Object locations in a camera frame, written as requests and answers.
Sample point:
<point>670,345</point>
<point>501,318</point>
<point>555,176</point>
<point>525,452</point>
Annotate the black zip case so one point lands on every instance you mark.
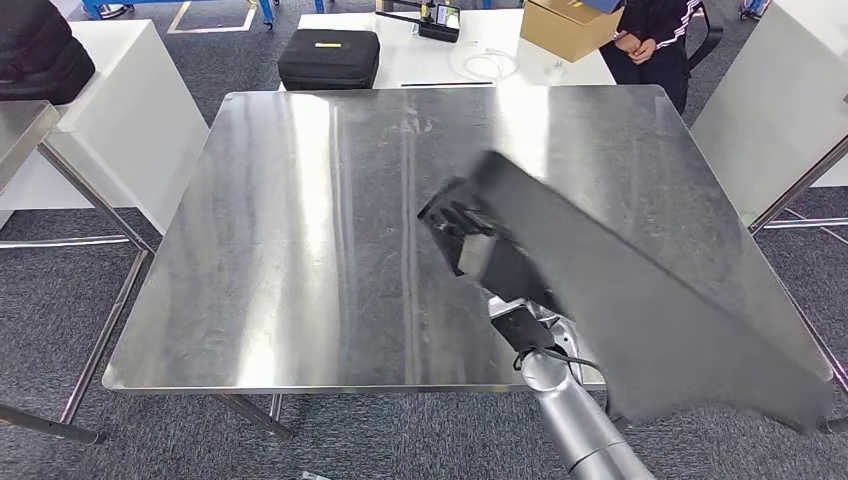
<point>331,66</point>

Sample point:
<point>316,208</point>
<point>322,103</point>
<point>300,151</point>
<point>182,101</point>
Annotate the cardboard box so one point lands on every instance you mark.
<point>570,26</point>

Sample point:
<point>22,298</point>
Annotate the black plastic car part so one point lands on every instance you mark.
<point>662,318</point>

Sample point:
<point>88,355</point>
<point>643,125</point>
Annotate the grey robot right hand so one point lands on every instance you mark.
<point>474,255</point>

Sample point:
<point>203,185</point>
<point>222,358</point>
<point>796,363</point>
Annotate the black bag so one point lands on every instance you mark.
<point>40,53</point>

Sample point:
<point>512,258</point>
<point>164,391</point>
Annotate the blue metal frame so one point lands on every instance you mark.
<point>755,8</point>

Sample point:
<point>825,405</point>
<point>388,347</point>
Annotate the person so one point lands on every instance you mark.
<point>656,66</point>

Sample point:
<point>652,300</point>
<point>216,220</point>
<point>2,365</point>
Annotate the white table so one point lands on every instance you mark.
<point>411,60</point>

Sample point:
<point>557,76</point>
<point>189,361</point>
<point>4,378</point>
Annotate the thin black rod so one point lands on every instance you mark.
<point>450,84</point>

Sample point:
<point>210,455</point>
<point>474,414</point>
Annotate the black chair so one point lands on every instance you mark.
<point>712,33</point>

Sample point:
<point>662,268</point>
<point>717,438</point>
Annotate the stainless steel workbench table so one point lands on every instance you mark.
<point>265,265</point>
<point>795,187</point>
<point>20,132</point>

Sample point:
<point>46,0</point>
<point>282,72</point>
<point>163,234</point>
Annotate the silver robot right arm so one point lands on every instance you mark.
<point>576,417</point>

